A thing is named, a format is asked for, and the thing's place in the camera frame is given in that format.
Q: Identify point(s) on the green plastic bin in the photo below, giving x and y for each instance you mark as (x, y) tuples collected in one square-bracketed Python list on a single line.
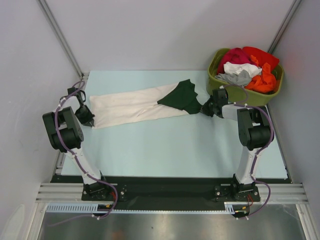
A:
[(236, 94)]

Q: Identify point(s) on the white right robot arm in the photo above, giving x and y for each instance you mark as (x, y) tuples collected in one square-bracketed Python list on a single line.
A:
[(255, 132)]

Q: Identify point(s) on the cream and green t-shirt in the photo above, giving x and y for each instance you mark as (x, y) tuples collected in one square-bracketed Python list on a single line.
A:
[(155, 103)]

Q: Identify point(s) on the white shirt in bin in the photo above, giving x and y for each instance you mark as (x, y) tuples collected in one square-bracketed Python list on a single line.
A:
[(232, 68)]

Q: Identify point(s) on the white slotted cable duct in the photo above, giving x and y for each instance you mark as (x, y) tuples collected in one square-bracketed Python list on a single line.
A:
[(103, 208)]

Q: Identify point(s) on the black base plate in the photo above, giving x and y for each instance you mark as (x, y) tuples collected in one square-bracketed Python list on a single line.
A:
[(168, 191)]

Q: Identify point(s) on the left aluminium frame post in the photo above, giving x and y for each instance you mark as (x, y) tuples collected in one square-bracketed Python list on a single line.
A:
[(48, 14)]

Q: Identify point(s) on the red shirt in bin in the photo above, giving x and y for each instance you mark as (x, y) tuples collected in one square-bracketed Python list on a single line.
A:
[(261, 56)]

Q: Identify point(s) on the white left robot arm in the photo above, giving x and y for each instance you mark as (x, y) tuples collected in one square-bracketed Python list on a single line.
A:
[(64, 130)]

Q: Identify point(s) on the crimson shirt in bin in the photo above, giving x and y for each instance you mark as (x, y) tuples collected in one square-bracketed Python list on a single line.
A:
[(234, 56)]

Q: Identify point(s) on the grey shirt in bin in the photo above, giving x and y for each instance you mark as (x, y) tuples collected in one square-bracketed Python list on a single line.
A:
[(240, 79)]

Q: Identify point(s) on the orange shirt in bin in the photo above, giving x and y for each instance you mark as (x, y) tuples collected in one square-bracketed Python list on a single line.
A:
[(264, 83)]

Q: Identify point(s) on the aluminium frame post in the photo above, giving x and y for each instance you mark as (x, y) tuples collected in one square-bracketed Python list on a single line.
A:
[(48, 14), (284, 25)]

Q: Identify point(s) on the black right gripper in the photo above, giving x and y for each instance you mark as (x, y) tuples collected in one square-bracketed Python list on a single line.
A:
[(204, 109)]

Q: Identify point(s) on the right aluminium frame post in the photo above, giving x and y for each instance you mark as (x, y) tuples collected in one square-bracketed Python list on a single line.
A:
[(284, 25)]

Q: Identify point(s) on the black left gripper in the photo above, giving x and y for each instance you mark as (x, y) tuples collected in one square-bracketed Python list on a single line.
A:
[(89, 119)]

